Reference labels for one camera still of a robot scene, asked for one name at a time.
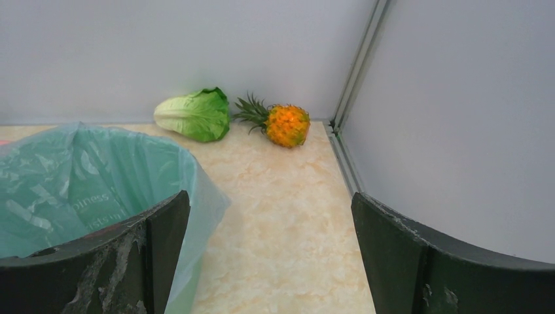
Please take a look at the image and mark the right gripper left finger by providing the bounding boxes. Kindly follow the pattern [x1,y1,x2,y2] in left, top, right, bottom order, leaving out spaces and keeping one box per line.
[1,191,190,313]

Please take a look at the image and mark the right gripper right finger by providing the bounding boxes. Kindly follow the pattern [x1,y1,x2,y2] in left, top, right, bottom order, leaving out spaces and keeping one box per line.
[351,192,554,313]

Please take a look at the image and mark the green trash bin with bag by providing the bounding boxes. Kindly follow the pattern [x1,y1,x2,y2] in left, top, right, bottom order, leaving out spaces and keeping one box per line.
[1,123,230,313]

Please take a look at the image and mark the toy bok choy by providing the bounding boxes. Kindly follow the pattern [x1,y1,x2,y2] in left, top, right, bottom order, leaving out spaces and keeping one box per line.
[153,87,230,143]

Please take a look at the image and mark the toy pineapple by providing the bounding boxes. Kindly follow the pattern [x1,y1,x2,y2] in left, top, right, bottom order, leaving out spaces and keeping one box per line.
[232,94,311,148]

